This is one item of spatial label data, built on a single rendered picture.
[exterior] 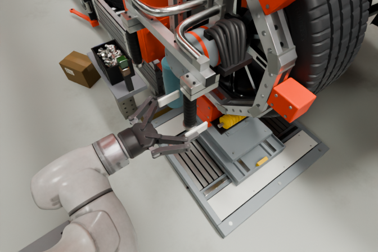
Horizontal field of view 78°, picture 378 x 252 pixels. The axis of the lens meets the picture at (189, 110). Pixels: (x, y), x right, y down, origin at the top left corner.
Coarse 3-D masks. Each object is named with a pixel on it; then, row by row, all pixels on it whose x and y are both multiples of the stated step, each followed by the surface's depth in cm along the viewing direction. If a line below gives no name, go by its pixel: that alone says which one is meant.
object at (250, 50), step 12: (240, 0) 75; (192, 12) 96; (240, 12) 78; (204, 24) 103; (252, 24) 77; (288, 24) 61; (252, 36) 76; (252, 48) 79; (252, 60) 110; (264, 60) 77; (240, 72) 106; (252, 72) 86; (228, 84) 101; (240, 84) 100; (252, 84) 88; (240, 96) 95; (252, 96) 89
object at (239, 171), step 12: (204, 132) 141; (204, 144) 138; (264, 144) 134; (276, 144) 136; (216, 156) 131; (252, 156) 132; (264, 156) 132; (228, 168) 125; (240, 168) 126; (252, 168) 128; (240, 180) 122
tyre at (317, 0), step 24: (312, 0) 53; (336, 0) 56; (360, 0) 61; (312, 24) 55; (336, 24) 58; (360, 24) 63; (312, 48) 58; (336, 48) 61; (312, 72) 61; (336, 72) 70
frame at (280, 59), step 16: (176, 0) 87; (256, 0) 55; (176, 16) 92; (256, 16) 57; (272, 16) 58; (272, 32) 56; (288, 32) 58; (272, 48) 57; (288, 48) 58; (272, 64) 60; (288, 64) 59; (272, 80) 63; (208, 96) 99; (224, 96) 96; (256, 96) 72; (224, 112) 93; (240, 112) 84; (256, 112) 75
